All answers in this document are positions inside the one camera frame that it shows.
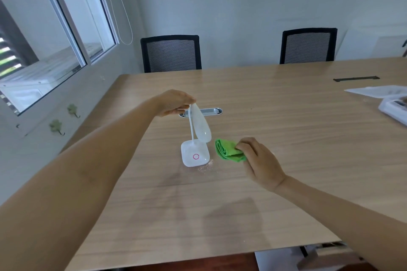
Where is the person's right hand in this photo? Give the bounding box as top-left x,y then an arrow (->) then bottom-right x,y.
236,137 -> 288,193

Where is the white plastic box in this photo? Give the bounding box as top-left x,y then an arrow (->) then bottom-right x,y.
378,95 -> 407,127

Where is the person's left forearm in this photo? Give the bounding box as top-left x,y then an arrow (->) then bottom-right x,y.
0,98 -> 159,271

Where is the green microfiber cloth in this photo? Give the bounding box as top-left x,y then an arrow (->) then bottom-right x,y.
215,139 -> 248,163

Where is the silver oval cable grommet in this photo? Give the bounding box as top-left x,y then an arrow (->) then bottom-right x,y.
179,108 -> 223,118

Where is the person's right forearm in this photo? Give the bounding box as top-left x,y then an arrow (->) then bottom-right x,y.
273,176 -> 407,271

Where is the white cabinet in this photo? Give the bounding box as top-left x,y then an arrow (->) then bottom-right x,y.
335,25 -> 407,61

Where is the white blind cord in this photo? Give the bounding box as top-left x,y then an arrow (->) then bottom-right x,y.
101,0 -> 133,46

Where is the person's left hand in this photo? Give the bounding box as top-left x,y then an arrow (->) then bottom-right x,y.
153,89 -> 197,118

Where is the black rectangular cable slot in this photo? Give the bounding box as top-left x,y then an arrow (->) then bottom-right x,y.
333,76 -> 380,82

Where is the white desk lamp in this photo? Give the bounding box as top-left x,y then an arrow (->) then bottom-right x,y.
181,103 -> 212,168

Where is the white table leg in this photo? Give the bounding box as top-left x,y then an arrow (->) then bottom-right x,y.
297,242 -> 347,265

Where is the white framed window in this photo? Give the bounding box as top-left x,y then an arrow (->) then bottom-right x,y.
0,0 -> 119,117

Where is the black mesh office chair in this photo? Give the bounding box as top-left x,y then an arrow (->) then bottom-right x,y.
140,35 -> 202,73
279,28 -> 338,65

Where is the white paper sheet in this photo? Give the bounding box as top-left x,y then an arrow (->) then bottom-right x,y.
344,85 -> 407,100

